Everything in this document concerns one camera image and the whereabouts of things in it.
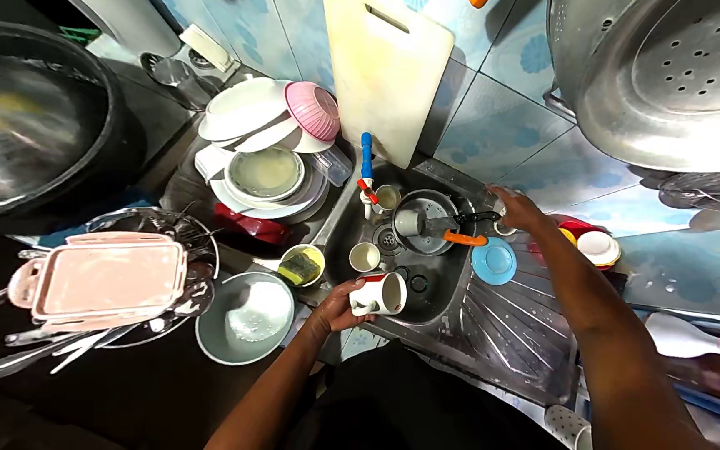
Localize person's left hand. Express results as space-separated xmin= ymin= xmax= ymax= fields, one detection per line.
xmin=311 ymin=278 xmax=378 ymax=333

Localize person's right hand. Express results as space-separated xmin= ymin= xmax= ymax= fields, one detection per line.
xmin=486 ymin=184 xmax=547 ymax=234

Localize white mug with red print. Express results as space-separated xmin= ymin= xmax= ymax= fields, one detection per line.
xmin=349 ymin=271 xmax=408 ymax=317

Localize small white cup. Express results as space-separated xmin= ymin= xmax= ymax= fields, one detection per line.
xmin=492 ymin=199 xmax=518 ymax=237

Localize person's right forearm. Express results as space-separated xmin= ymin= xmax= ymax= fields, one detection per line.
xmin=521 ymin=214 xmax=714 ymax=450

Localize cream mug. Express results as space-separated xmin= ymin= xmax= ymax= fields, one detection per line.
xmin=372 ymin=184 xmax=402 ymax=213
xmin=349 ymin=242 xmax=386 ymax=274

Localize yellow and white dipper cup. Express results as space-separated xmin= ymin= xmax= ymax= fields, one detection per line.
xmin=254 ymin=244 xmax=326 ymax=288

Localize green and yellow sponge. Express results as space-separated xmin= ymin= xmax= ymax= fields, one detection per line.
xmin=277 ymin=252 xmax=321 ymax=286

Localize metal sink drain strainer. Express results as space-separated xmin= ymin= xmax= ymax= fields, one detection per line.
xmin=375 ymin=224 xmax=402 ymax=256

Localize light blue plate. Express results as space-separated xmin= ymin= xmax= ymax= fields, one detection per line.
xmin=471 ymin=236 xmax=518 ymax=286

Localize metal pan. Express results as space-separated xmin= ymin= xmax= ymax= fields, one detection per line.
xmin=392 ymin=189 xmax=460 ymax=257

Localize red plastic bowl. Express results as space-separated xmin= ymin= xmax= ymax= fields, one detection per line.
xmin=527 ymin=214 xmax=617 ymax=271

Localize white round plate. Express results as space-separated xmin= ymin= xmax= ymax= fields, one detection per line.
xmin=210 ymin=164 xmax=331 ymax=225

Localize red plastic dish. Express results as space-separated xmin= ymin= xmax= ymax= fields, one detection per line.
xmin=212 ymin=202 xmax=290 ymax=246

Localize small white bowl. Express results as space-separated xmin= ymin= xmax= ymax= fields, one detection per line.
xmin=577 ymin=230 xmax=621 ymax=267

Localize metal sink with drainboard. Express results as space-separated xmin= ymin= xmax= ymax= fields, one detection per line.
xmin=297 ymin=153 xmax=581 ymax=408

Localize clear plastic container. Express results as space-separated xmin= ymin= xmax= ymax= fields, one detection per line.
xmin=309 ymin=144 xmax=354 ymax=188

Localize pale green basin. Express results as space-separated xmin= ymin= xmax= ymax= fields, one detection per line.
xmin=195 ymin=270 xmax=296 ymax=366

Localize white bowl with cloudy liquid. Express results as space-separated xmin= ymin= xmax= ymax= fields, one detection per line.
xmin=224 ymin=145 xmax=306 ymax=203

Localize round metal basket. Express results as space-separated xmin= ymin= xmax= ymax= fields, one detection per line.
xmin=84 ymin=207 xmax=220 ymax=349

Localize large metal pot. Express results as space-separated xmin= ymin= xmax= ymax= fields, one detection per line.
xmin=543 ymin=0 xmax=633 ymax=121

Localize white cutting board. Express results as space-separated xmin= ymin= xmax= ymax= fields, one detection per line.
xmin=323 ymin=0 xmax=456 ymax=170

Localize large metal colander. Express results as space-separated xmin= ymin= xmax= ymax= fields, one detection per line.
xmin=575 ymin=0 xmax=720 ymax=173

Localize pink ribbed bowl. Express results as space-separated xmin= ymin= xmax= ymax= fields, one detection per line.
xmin=284 ymin=80 xmax=341 ymax=143

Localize white square dish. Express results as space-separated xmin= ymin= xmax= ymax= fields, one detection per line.
xmin=194 ymin=143 xmax=236 ymax=182

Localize white oval lidded dish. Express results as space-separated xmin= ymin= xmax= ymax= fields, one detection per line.
xmin=197 ymin=76 xmax=293 ymax=143

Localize white dotted cup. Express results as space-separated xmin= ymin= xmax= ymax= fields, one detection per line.
xmin=544 ymin=404 xmax=593 ymax=450

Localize white bottle with pink cap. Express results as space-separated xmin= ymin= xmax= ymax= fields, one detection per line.
xmin=644 ymin=312 xmax=720 ymax=361

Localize pink rectangular tray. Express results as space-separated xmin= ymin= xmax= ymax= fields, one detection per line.
xmin=7 ymin=231 xmax=188 ymax=333

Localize clear drinking glass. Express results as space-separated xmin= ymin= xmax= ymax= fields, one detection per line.
xmin=140 ymin=52 xmax=221 ymax=113

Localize large black pot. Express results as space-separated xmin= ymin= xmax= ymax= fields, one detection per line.
xmin=0 ymin=20 xmax=148 ymax=231

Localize white rectangular plastic box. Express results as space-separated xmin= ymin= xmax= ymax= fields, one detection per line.
xmin=179 ymin=23 xmax=241 ymax=75

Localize blue cloth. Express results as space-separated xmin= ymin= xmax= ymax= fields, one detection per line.
xmin=15 ymin=186 xmax=160 ymax=250

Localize pile of metal cutlery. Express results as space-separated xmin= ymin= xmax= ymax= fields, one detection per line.
xmin=0 ymin=269 xmax=214 ymax=381

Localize grey cylinder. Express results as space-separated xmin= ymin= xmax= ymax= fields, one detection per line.
xmin=67 ymin=0 xmax=184 ymax=59

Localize orange handled utensil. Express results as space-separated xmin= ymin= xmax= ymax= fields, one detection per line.
xmin=443 ymin=229 xmax=489 ymax=247

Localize blue tap with red handle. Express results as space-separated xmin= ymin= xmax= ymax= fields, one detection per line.
xmin=356 ymin=131 xmax=381 ymax=220

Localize blue plastic rail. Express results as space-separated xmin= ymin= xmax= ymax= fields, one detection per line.
xmin=671 ymin=382 xmax=720 ymax=433

